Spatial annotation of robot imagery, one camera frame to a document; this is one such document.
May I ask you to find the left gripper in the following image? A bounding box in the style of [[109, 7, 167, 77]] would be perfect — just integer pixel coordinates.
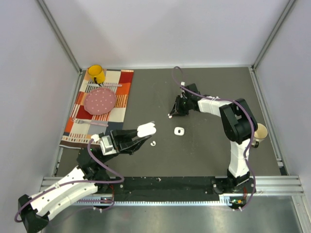
[[100, 127, 152, 164]]

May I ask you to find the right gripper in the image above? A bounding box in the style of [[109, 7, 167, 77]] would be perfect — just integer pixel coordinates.
[[170, 96, 191, 117]]

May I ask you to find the white charging case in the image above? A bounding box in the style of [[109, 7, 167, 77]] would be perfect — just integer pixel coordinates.
[[137, 122, 156, 138], [173, 127, 185, 136]]

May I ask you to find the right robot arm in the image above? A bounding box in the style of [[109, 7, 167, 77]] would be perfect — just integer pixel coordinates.
[[168, 82, 258, 192]]

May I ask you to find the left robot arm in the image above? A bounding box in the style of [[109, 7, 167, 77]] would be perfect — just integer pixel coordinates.
[[15, 125, 156, 233]]

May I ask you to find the patchwork orange placemat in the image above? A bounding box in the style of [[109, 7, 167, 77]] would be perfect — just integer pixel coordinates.
[[60, 69, 134, 149]]

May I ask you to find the pink polka dot plate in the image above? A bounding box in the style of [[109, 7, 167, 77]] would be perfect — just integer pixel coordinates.
[[84, 87, 117, 116]]

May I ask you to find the yellow mug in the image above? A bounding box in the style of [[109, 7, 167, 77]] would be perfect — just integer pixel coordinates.
[[87, 65, 105, 84]]

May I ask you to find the cream dotted mug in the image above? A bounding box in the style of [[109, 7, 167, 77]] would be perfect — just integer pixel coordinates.
[[252, 123, 268, 148]]

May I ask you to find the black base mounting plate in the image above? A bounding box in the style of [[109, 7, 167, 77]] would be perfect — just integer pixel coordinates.
[[97, 176, 254, 202]]

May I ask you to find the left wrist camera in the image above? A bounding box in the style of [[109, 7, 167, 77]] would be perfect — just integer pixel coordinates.
[[91, 133, 116, 155]]

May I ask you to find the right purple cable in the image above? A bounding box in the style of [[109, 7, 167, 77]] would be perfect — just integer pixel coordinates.
[[172, 67, 257, 212]]

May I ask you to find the purple cable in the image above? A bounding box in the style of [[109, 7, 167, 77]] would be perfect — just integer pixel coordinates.
[[172, 67, 257, 212], [14, 139, 125, 223]]

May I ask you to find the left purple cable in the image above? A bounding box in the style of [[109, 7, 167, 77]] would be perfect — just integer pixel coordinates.
[[14, 139, 125, 223]]

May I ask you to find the white cable duct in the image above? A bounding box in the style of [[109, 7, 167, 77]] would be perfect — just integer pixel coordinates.
[[73, 196, 242, 206]]

